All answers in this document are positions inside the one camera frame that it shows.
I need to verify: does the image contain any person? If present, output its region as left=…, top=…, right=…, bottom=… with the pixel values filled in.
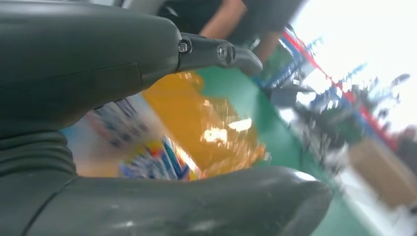
left=158, top=0, right=305, bottom=64

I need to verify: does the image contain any yellow plastic sheet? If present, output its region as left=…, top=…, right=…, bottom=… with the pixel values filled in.
left=195, top=97, right=271, bottom=180

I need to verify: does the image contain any red horizontal bar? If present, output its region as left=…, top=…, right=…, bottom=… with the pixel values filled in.
left=283, top=29, right=400, bottom=150

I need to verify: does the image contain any closed cardboard box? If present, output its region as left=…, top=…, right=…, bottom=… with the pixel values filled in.
left=347, top=138, right=417, bottom=209

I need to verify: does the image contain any white work table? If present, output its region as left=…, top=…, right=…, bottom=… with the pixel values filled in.
left=326, top=156, right=417, bottom=236

